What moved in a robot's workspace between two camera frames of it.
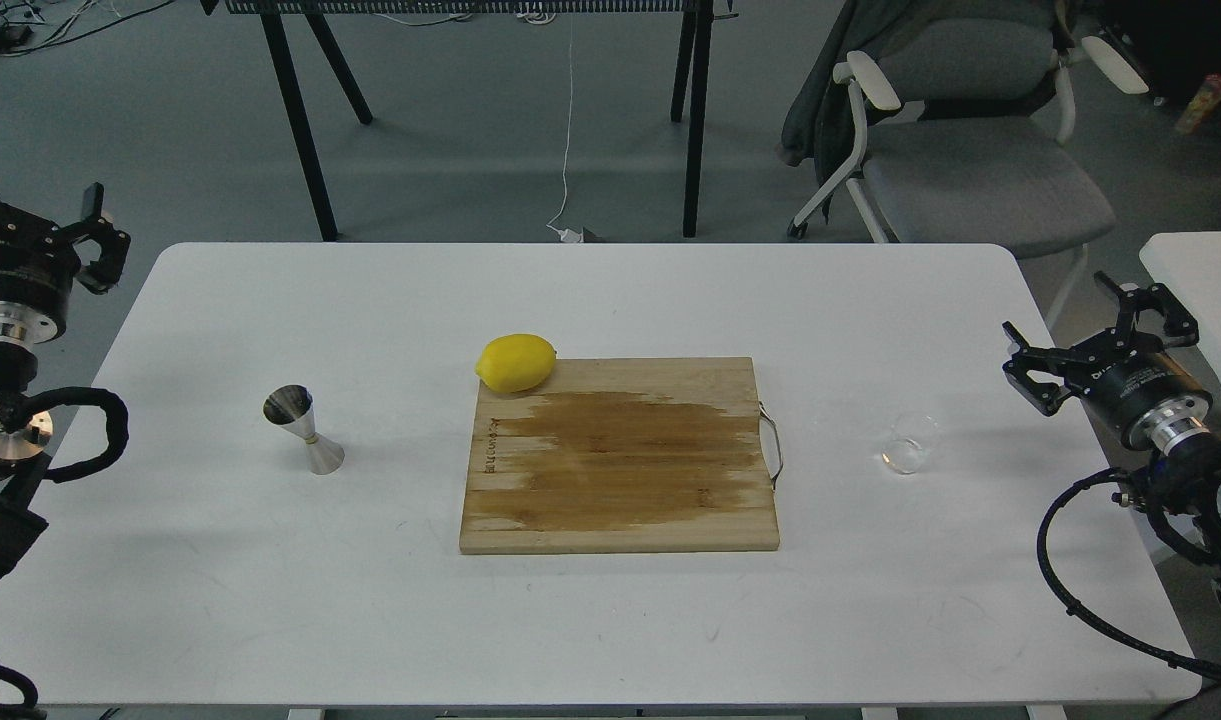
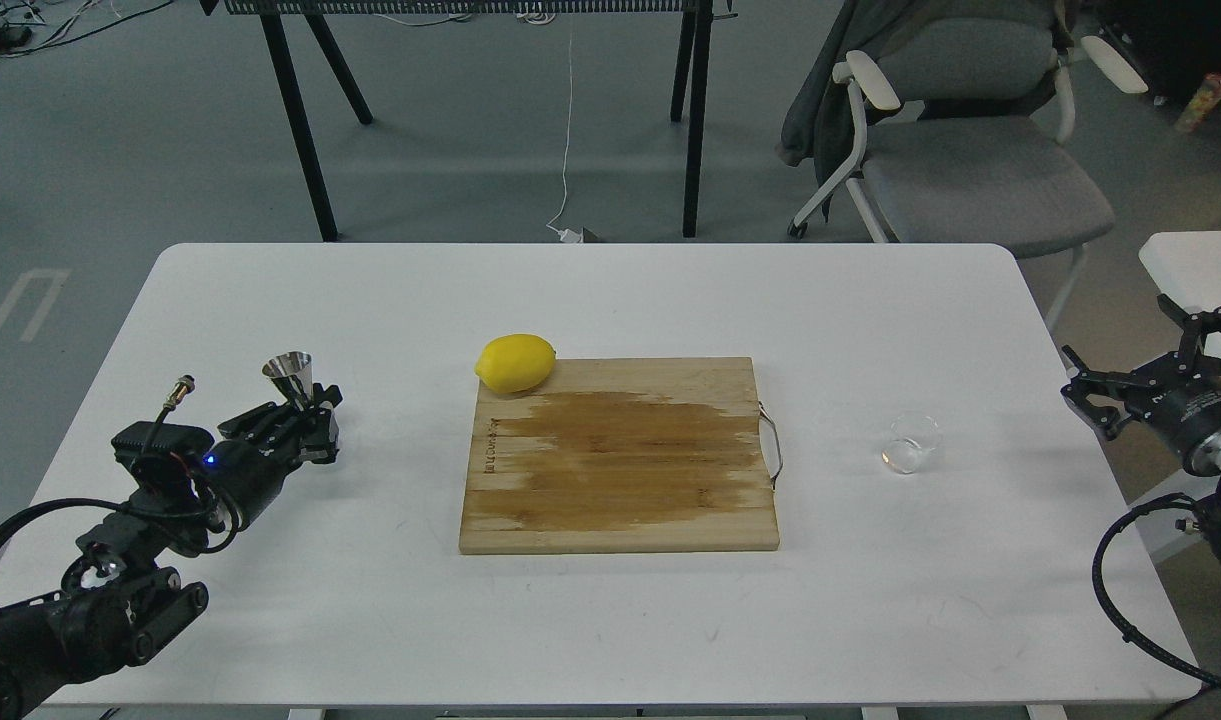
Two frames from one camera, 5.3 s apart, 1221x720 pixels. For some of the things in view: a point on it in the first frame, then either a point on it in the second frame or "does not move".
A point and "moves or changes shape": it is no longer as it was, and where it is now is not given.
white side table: [1208, 273] does not move
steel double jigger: [292, 407] moves or changes shape
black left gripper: [23, 270] to [246, 472]
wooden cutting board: [620, 455] does not move
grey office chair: [966, 158] does not move
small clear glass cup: [903, 449] does not move
